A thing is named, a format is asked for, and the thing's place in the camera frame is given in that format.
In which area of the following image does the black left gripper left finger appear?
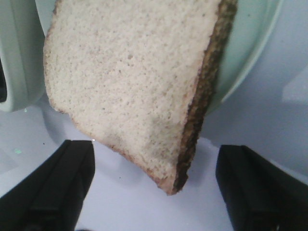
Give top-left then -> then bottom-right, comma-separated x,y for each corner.
0,140 -> 95,231

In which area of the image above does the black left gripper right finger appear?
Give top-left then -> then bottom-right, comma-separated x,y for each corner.
216,145 -> 308,231

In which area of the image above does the mint green plate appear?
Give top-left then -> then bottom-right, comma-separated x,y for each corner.
43,0 -> 280,128

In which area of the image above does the mint green breakfast maker base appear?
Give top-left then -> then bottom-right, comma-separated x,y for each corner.
0,0 -> 45,112

